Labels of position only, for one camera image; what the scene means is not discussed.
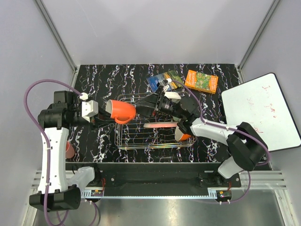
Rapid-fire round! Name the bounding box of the white whiteboard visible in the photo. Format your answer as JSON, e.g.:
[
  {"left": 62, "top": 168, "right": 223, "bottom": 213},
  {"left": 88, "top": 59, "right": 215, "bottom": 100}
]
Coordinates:
[{"left": 222, "top": 73, "right": 301, "bottom": 152}]

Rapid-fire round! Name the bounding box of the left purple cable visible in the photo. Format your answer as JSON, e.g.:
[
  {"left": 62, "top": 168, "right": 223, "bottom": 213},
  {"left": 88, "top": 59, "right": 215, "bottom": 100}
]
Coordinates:
[{"left": 24, "top": 79, "right": 102, "bottom": 226}]

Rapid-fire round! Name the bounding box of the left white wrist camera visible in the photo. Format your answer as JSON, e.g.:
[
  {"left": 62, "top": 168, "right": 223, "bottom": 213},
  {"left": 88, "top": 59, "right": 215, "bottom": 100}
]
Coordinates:
[{"left": 81, "top": 100, "right": 99, "bottom": 122}]

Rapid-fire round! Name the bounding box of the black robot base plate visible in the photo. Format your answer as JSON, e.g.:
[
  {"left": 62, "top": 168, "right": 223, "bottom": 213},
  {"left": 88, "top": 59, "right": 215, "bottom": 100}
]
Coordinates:
[{"left": 66, "top": 162, "right": 243, "bottom": 198}]

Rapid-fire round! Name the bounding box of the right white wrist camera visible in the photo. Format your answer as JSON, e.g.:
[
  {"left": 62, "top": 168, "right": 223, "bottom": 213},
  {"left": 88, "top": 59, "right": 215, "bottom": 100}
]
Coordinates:
[{"left": 160, "top": 78, "right": 172, "bottom": 92}]

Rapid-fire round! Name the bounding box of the blue landscape book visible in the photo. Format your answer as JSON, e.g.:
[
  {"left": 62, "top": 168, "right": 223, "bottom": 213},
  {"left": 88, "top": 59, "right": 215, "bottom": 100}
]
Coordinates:
[{"left": 147, "top": 70, "right": 183, "bottom": 92}]

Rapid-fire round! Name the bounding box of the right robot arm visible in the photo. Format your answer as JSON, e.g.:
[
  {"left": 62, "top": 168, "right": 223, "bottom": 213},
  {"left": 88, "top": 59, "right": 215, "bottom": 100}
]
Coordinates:
[{"left": 135, "top": 92, "right": 268, "bottom": 187}]

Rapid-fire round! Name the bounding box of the white paper plate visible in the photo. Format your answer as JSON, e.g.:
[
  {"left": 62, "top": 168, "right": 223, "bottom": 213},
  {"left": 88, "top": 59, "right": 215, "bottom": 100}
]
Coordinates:
[{"left": 164, "top": 92, "right": 182, "bottom": 101}]

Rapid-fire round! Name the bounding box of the orange mug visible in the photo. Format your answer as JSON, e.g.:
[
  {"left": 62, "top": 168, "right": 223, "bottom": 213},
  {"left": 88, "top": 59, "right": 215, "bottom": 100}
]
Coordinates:
[{"left": 105, "top": 100, "right": 136, "bottom": 124}]

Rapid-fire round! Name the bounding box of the metal wire dish rack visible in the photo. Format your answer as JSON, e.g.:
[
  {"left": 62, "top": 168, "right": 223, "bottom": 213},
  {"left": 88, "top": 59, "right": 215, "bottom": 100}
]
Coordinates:
[{"left": 115, "top": 92, "right": 196, "bottom": 150}]

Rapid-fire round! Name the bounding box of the pink cup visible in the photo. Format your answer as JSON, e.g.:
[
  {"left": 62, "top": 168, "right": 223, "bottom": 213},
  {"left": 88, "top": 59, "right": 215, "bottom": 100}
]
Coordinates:
[{"left": 65, "top": 141, "right": 75, "bottom": 159}]

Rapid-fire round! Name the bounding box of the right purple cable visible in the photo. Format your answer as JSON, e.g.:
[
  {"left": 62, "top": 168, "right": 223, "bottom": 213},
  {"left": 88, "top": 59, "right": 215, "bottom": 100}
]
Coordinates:
[{"left": 168, "top": 79, "right": 271, "bottom": 204}]

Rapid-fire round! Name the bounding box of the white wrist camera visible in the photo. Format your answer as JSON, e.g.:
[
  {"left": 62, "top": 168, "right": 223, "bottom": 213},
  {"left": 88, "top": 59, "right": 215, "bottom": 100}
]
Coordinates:
[
  {"left": 160, "top": 78, "right": 172, "bottom": 92},
  {"left": 81, "top": 100, "right": 99, "bottom": 122}
]

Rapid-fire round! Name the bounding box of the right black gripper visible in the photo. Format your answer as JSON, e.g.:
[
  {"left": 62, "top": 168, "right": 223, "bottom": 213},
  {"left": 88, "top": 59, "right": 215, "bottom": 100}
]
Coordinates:
[{"left": 132, "top": 85, "right": 184, "bottom": 120}]

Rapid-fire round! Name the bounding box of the purple cable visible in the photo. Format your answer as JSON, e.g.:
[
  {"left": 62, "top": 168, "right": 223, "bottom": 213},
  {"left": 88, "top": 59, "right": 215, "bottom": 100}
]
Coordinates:
[
  {"left": 168, "top": 79, "right": 271, "bottom": 204},
  {"left": 24, "top": 79, "right": 102, "bottom": 226}
]

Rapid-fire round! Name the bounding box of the orange green book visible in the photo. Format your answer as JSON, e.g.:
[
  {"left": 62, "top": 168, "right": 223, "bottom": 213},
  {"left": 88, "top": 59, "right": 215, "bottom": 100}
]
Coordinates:
[{"left": 185, "top": 70, "right": 218, "bottom": 94}]

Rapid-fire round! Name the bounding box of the pink cream floral plate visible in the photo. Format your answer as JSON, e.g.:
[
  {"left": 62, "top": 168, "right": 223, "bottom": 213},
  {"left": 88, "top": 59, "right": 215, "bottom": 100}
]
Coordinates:
[{"left": 143, "top": 121, "right": 177, "bottom": 129}]

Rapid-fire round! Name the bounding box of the orange bowl white inside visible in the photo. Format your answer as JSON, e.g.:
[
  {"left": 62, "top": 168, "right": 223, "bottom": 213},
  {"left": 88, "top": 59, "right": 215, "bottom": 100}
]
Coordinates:
[{"left": 174, "top": 130, "right": 191, "bottom": 142}]

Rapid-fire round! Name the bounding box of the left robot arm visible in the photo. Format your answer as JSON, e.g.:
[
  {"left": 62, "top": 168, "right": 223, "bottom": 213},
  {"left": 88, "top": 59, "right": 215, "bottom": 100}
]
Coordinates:
[{"left": 29, "top": 91, "right": 111, "bottom": 212}]

